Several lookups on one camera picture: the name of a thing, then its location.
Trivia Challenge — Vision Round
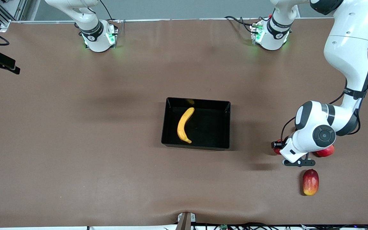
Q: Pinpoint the small red yellow apple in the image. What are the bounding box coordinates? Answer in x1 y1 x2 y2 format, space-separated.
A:
273 138 289 155

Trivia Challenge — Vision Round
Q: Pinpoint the black plastic box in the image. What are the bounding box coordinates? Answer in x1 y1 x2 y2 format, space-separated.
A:
161 97 231 151

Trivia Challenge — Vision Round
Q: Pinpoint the yellow banana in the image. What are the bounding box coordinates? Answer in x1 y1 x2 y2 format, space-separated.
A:
177 107 195 144

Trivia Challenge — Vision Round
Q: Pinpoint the red peach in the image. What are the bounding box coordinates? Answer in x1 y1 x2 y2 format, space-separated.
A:
313 144 335 158

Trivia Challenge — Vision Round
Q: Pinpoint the red yellow mango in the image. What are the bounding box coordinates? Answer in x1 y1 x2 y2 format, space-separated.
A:
302 169 319 196

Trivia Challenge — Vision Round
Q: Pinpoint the grey metal table clamp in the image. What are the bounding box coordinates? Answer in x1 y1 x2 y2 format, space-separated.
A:
176 212 196 230

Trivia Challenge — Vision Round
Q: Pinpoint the table cover sheet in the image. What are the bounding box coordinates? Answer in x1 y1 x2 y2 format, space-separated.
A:
0 18 368 228

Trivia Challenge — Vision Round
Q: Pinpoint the aluminium frame profile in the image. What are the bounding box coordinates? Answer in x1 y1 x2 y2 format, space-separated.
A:
0 0 28 32

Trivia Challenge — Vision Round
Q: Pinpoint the black right base cable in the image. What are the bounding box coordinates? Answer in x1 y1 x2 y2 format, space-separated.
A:
99 0 114 21

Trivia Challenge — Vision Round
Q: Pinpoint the black base cable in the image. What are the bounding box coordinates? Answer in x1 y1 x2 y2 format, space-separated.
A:
225 15 269 34
99 0 114 21

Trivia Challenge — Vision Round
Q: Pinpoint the black left base cable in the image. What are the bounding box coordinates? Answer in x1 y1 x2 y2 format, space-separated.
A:
225 15 269 34

